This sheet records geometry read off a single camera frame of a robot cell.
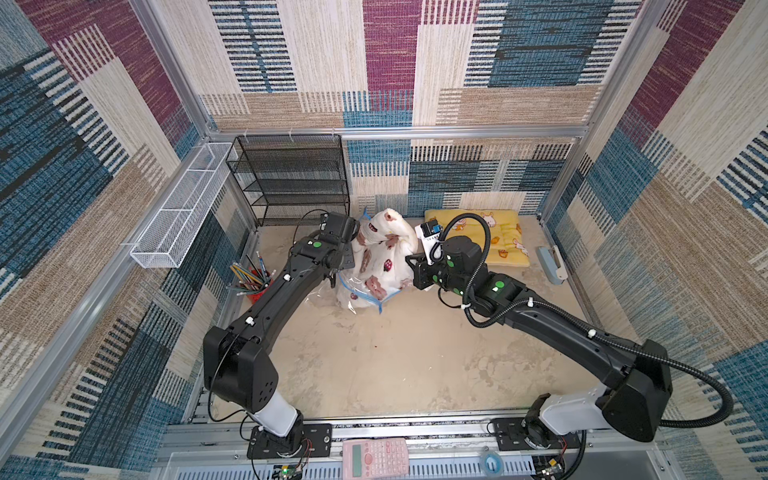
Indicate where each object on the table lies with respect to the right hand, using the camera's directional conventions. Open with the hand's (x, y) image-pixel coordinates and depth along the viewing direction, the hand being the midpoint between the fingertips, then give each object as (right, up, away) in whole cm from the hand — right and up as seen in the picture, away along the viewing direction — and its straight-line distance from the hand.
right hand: (413, 261), depth 76 cm
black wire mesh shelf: (-40, +28, +33) cm, 59 cm away
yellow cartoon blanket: (+37, +4, +33) cm, 50 cm away
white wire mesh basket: (-59, +7, -3) cm, 59 cm away
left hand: (-20, +1, +9) cm, 21 cm away
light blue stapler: (+50, -2, +27) cm, 57 cm away
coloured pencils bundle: (-47, -6, +15) cm, 50 cm away
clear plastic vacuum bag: (-27, -9, +24) cm, 37 cm away
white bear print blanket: (-7, +2, +5) cm, 9 cm away
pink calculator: (-9, -45, -6) cm, 47 cm away
